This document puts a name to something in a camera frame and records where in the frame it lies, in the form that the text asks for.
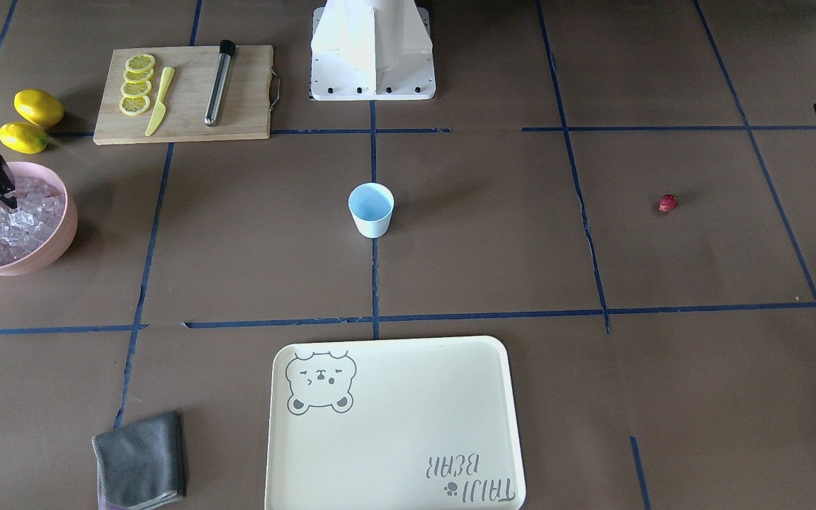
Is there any whole yellow lemon lower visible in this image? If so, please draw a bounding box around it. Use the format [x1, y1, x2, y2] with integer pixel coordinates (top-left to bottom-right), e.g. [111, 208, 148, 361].
[0, 122, 50, 154]

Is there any wooden cutting board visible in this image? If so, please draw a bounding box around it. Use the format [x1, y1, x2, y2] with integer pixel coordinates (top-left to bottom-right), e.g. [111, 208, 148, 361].
[93, 45, 274, 145]

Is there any whole yellow lemon upper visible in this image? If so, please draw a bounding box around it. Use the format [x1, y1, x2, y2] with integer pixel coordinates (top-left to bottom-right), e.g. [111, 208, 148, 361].
[13, 89, 65, 129]

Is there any lemon slice top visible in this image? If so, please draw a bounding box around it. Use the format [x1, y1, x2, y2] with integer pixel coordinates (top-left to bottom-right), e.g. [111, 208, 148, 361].
[124, 54, 157, 74]

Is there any lemon slice bottom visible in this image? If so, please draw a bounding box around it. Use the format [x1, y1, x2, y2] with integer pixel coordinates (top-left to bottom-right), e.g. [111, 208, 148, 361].
[119, 96, 150, 116]

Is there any yellow plastic knife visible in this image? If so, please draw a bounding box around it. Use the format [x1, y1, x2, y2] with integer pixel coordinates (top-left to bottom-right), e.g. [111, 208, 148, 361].
[144, 67, 176, 137]

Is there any cream bear serving tray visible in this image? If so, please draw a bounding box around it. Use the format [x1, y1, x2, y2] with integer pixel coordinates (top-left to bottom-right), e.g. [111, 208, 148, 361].
[263, 336, 526, 509]

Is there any pink bowl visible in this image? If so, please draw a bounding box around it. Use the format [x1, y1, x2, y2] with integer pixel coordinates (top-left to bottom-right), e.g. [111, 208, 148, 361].
[0, 162, 78, 276]

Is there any lemon slice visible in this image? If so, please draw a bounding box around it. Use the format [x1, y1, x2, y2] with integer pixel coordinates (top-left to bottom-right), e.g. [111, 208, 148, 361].
[120, 80, 152, 98]
[119, 96, 150, 116]
[124, 54, 157, 74]
[123, 68, 154, 84]

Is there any grey folded cloth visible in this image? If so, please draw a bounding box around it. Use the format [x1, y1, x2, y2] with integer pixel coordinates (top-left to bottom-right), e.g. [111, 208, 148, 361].
[91, 410, 186, 509]

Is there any red strawberry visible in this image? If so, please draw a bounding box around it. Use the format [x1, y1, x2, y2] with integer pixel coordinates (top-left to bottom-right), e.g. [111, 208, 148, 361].
[657, 194, 679, 214]

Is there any pile of clear ice cubes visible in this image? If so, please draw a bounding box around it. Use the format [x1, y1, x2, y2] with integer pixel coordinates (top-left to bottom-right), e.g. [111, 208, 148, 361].
[0, 176, 66, 266]

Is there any steel muddler black tip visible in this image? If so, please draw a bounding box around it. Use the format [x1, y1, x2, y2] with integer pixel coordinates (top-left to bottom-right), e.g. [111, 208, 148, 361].
[204, 40, 237, 127]

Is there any light blue cup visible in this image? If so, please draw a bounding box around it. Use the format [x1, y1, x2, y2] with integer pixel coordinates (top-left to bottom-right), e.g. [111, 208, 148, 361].
[348, 183, 395, 239]

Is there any whole yellow lemon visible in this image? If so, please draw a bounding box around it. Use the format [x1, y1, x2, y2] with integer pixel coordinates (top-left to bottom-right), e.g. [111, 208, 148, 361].
[0, 122, 50, 154]
[13, 89, 65, 129]

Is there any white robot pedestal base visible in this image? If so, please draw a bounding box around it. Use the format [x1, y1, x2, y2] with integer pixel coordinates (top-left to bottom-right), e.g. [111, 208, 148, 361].
[309, 1, 437, 101]

